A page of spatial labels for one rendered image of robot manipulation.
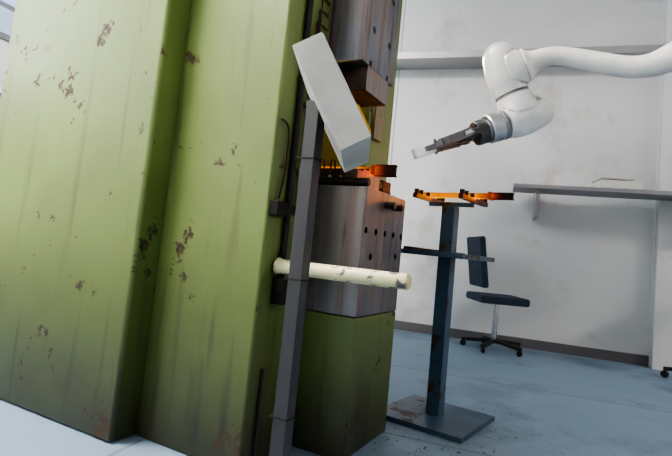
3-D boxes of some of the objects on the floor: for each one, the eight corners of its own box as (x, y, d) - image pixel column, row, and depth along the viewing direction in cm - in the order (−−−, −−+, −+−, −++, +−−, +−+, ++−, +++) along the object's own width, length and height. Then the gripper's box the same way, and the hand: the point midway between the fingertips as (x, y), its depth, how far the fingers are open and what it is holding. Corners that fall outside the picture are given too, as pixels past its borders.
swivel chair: (523, 349, 426) (530, 242, 433) (527, 360, 378) (535, 239, 386) (459, 340, 442) (467, 236, 449) (455, 349, 394) (464, 233, 402)
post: (284, 519, 127) (327, 103, 137) (275, 526, 124) (319, 99, 133) (271, 514, 129) (314, 104, 139) (262, 521, 126) (306, 100, 135)
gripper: (499, 134, 144) (423, 159, 140) (483, 147, 156) (412, 171, 153) (490, 110, 145) (413, 135, 141) (474, 126, 157) (403, 148, 154)
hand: (424, 150), depth 148 cm, fingers closed
